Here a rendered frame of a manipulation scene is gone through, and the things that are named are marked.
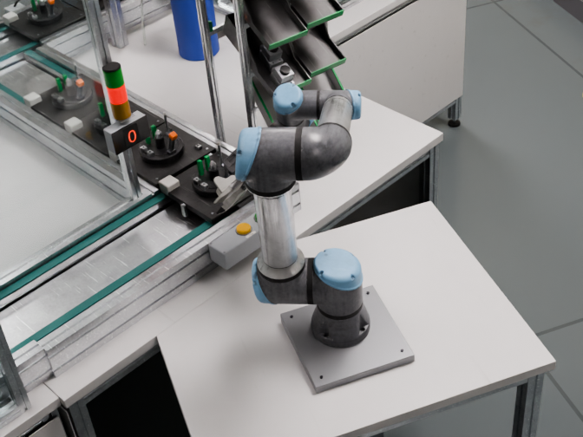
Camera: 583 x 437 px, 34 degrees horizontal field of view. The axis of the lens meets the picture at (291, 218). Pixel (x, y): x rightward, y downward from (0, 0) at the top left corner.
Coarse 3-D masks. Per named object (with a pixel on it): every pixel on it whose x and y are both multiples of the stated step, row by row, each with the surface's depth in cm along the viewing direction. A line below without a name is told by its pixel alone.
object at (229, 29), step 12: (228, 24) 283; (228, 36) 286; (252, 36) 288; (252, 48) 286; (288, 48) 285; (252, 60) 279; (288, 60) 286; (264, 72) 283; (300, 72) 285; (264, 84) 280; (300, 84) 280
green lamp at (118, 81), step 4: (120, 68) 255; (104, 72) 254; (112, 72) 254; (116, 72) 254; (120, 72) 255; (104, 76) 255; (108, 76) 254; (112, 76) 254; (116, 76) 255; (120, 76) 255; (108, 80) 255; (112, 80) 255; (116, 80) 255; (120, 80) 256; (108, 84) 256; (112, 84) 256; (116, 84) 256; (120, 84) 256
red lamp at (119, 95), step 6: (108, 90) 258; (114, 90) 257; (120, 90) 257; (126, 90) 260; (108, 96) 260; (114, 96) 258; (120, 96) 258; (126, 96) 260; (114, 102) 259; (120, 102) 259
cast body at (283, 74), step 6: (282, 66) 276; (288, 66) 277; (276, 72) 276; (282, 72) 275; (288, 72) 275; (270, 78) 281; (276, 78) 278; (282, 78) 275; (288, 78) 277; (276, 84) 279
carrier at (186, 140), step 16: (160, 128) 311; (176, 128) 310; (144, 144) 301; (160, 144) 298; (176, 144) 300; (192, 144) 303; (208, 144) 302; (144, 160) 297; (160, 160) 294; (176, 160) 296; (192, 160) 296; (144, 176) 291; (160, 176) 291
